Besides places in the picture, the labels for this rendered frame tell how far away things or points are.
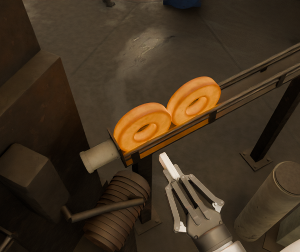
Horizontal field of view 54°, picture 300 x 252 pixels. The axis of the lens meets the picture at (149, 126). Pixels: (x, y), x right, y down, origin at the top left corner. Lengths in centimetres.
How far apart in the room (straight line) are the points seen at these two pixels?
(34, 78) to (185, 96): 35
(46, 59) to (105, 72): 122
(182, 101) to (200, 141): 88
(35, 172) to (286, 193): 70
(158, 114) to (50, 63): 28
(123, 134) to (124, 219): 26
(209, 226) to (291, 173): 42
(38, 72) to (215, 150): 110
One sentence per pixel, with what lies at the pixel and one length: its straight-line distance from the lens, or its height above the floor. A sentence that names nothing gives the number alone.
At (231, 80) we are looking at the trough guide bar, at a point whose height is 71.
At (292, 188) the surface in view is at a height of 52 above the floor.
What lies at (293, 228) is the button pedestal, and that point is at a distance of 129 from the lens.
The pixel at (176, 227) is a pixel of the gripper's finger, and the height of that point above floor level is 71.
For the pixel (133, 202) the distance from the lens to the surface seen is 82.
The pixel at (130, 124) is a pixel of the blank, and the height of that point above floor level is 77.
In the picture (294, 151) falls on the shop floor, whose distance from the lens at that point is 172.
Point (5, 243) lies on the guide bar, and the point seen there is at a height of 71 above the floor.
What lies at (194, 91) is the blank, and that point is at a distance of 73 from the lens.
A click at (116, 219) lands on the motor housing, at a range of 85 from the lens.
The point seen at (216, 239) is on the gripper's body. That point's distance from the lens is 63.
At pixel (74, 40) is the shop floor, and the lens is 222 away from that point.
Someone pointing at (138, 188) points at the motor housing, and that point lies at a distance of 88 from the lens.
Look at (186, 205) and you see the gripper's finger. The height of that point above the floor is 72.
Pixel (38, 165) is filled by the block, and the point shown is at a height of 80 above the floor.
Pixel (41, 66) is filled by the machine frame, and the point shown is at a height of 87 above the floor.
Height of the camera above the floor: 133
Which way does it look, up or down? 55 degrees down
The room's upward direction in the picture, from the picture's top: straight up
